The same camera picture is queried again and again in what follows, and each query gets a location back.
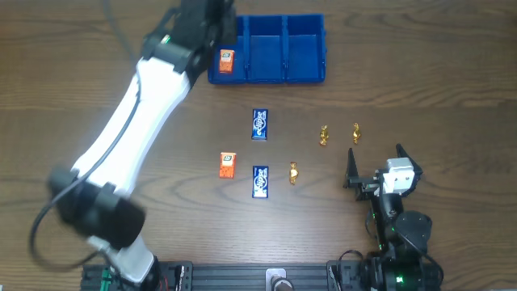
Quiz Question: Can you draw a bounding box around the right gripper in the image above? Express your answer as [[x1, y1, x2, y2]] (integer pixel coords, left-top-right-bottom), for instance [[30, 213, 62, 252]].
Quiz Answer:
[[343, 143, 424, 202]]

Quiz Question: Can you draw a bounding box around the blue candy pack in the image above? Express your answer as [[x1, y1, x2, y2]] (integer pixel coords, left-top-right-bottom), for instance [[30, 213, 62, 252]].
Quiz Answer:
[[250, 108, 269, 141], [251, 165, 270, 200]]

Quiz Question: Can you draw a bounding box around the orange candy box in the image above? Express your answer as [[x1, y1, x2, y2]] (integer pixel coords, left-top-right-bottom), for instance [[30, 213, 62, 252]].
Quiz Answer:
[[218, 151, 237, 179], [218, 48, 236, 74]]

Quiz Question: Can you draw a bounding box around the blue tray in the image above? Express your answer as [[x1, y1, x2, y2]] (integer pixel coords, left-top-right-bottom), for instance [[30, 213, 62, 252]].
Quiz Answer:
[[207, 14, 327, 86]]

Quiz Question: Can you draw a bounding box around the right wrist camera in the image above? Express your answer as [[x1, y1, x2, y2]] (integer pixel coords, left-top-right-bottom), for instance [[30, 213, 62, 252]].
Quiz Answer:
[[379, 157, 417, 196]]

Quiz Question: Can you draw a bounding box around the mounting rail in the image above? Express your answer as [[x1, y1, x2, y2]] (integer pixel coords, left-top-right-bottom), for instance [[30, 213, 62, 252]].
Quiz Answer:
[[80, 249, 441, 291]]

